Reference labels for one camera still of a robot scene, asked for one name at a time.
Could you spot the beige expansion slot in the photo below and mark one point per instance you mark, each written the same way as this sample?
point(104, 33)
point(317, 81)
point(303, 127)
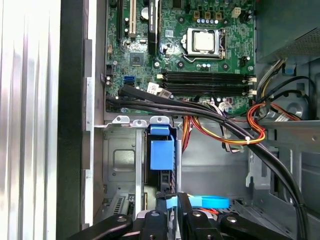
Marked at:
point(132, 20)

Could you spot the blue SATA port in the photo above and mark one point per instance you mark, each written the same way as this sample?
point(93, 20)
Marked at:
point(129, 80)

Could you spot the grey power supply unit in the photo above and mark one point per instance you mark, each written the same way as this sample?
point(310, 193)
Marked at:
point(280, 25)

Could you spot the black square chipset chip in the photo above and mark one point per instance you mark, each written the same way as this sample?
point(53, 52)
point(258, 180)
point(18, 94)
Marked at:
point(136, 58)

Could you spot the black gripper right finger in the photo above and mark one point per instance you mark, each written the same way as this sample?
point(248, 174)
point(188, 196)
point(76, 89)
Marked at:
point(197, 225)

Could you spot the black RAM slot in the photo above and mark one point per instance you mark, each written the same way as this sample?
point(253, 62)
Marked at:
point(205, 88)
point(205, 75)

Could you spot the green motherboard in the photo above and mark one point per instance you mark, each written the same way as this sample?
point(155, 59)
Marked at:
point(175, 57)

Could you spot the silver CPU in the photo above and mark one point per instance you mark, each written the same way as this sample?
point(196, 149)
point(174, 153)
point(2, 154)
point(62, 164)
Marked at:
point(205, 41)

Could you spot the locking lever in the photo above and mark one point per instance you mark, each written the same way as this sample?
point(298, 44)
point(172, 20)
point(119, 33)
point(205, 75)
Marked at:
point(205, 59)

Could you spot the CPU socket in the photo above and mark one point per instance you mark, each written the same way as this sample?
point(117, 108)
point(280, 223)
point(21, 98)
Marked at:
point(191, 42)

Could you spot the black expansion slot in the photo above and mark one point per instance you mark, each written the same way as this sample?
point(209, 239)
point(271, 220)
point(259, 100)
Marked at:
point(121, 20)

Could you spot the round coin battery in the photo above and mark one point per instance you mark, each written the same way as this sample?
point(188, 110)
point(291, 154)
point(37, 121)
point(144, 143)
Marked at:
point(145, 13)

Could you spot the metal disk bay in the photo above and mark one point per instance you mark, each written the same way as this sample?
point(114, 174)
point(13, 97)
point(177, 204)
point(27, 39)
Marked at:
point(122, 160)

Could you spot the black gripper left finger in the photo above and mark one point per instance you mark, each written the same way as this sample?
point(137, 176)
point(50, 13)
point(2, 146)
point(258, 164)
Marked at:
point(155, 225)

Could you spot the hard disk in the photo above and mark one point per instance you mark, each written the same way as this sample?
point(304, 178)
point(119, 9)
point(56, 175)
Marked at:
point(161, 155)

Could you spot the black graphics card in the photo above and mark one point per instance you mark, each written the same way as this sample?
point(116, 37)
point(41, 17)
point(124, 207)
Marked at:
point(153, 30)

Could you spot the black PC case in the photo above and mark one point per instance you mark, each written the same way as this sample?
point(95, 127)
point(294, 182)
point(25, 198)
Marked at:
point(71, 100)

